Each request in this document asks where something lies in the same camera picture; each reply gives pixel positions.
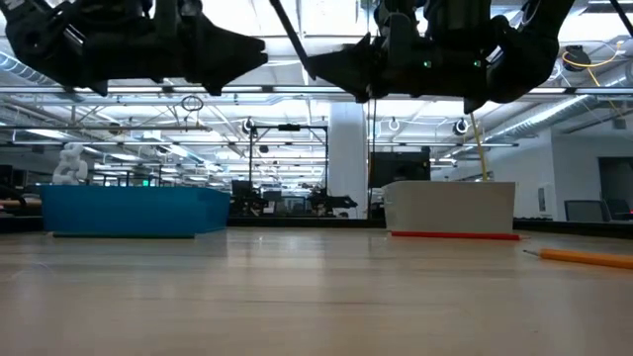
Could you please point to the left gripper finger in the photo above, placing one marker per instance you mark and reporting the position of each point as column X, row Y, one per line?
column 232, row 69
column 227, row 43

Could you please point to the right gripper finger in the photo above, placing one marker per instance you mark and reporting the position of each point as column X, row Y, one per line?
column 346, row 64
column 366, row 86

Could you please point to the black pen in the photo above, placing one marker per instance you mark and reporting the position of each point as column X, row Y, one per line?
column 292, row 38

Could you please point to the white plastic bin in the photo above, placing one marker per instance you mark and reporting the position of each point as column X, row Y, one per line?
column 450, row 207

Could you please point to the red pencil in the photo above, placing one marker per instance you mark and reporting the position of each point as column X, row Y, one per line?
column 455, row 235

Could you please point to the orange pencil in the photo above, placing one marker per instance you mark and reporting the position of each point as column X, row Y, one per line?
column 583, row 258

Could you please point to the black idle robot arm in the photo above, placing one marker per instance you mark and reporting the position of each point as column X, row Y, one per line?
column 326, row 202

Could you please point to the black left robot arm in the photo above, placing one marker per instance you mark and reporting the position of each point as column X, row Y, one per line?
column 39, row 44

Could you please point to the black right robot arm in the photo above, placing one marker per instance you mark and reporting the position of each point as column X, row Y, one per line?
column 529, row 54

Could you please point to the white pillar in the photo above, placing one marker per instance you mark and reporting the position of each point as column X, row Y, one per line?
column 348, row 163

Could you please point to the black screen panel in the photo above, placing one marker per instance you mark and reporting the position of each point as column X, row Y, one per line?
column 399, row 170

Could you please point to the small black monitor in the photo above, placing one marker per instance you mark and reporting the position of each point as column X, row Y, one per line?
column 241, row 189

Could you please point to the white robot figure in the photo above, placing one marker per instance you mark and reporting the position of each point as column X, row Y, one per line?
column 69, row 170

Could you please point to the blue plastic tray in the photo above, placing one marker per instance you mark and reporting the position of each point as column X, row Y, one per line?
column 133, row 210

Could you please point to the black rig frame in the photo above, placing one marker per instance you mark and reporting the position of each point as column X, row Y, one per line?
column 289, row 127

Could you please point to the silver ventilation duct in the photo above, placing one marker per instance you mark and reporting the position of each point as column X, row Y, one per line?
column 544, row 115
column 15, row 66

